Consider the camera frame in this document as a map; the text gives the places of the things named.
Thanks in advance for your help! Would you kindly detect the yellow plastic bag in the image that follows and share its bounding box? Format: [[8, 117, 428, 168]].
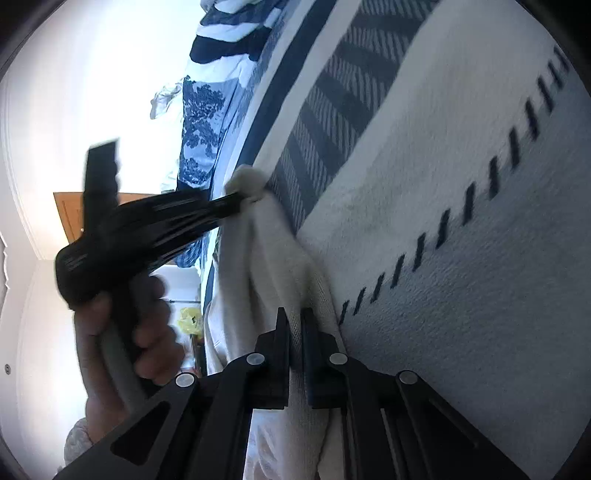
[[178, 306, 203, 336]]

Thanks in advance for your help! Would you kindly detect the striped fleece blanket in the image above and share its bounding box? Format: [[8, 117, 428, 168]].
[[203, 0, 591, 480]]

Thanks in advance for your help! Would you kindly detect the cream knit sweater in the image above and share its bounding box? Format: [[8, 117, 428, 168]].
[[203, 165, 345, 480]]

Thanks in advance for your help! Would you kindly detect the white crumpled cloth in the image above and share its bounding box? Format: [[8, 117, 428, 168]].
[[149, 80, 186, 120]]

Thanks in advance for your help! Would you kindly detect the wooden door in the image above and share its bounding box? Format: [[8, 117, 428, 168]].
[[53, 191, 95, 260]]

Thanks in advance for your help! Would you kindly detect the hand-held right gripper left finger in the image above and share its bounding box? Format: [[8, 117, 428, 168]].
[[53, 307, 291, 480]]

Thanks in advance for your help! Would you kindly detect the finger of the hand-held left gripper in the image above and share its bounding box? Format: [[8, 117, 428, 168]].
[[182, 191, 243, 235]]

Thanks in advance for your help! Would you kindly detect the person's left hand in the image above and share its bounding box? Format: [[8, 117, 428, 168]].
[[74, 274, 186, 445]]

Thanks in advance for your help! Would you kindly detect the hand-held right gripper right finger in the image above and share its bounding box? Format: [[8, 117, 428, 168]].
[[300, 308, 532, 480]]

